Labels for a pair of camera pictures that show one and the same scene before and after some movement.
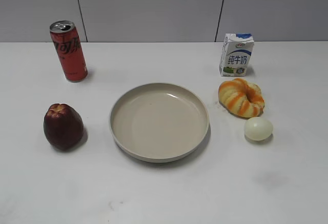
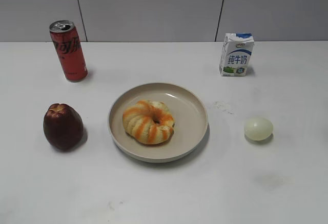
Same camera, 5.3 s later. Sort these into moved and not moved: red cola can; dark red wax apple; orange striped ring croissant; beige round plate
Moved: orange striped ring croissant
Not moved: red cola can; beige round plate; dark red wax apple
